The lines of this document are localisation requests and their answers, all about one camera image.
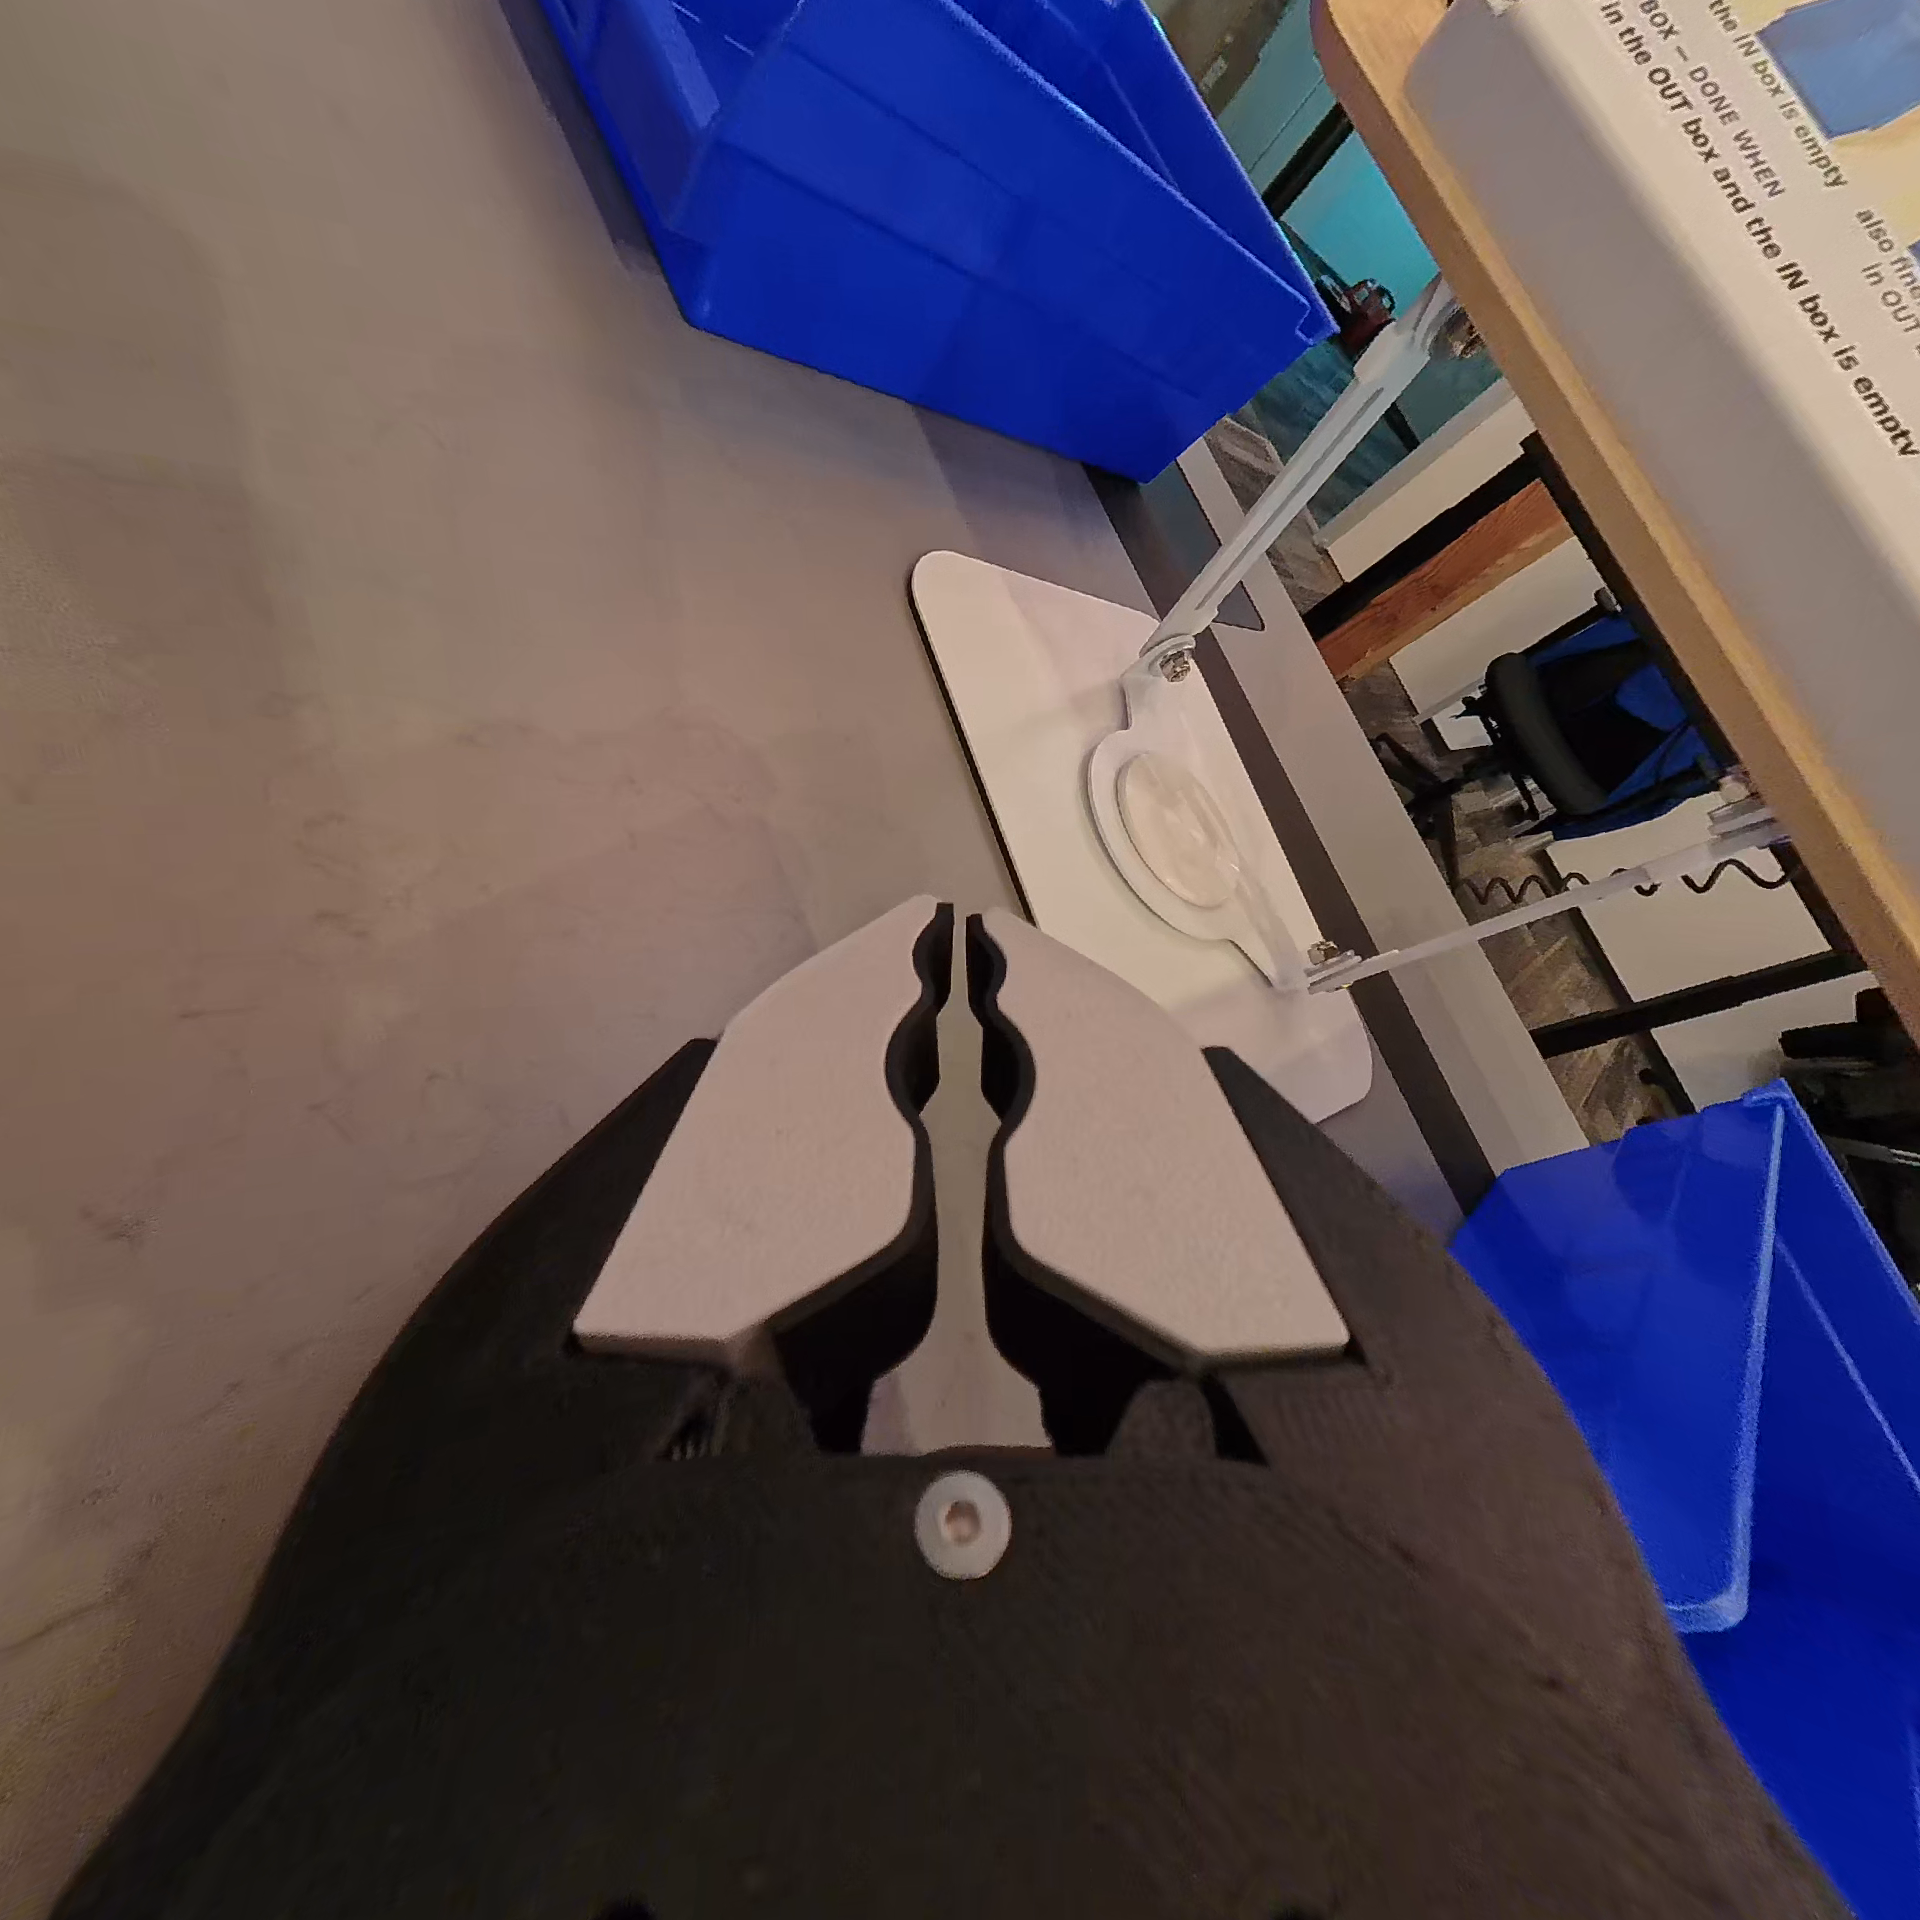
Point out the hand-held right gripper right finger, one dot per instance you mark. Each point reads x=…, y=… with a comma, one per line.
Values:
x=1172, y=1184

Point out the white stand bracket arms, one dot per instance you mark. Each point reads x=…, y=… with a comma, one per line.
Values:
x=1184, y=840

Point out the blue plastic bin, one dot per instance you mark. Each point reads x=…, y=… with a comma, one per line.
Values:
x=1622, y=1350
x=931, y=224

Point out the printed instruction sheet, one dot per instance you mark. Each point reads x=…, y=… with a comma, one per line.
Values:
x=1830, y=150

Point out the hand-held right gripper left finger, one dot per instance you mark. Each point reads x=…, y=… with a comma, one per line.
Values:
x=750, y=1184

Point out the wooden edged table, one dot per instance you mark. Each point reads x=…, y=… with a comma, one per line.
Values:
x=1440, y=579

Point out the black office chair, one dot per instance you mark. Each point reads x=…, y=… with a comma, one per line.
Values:
x=1539, y=728

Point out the wooden rimmed document board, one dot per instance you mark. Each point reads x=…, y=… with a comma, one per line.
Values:
x=1501, y=284

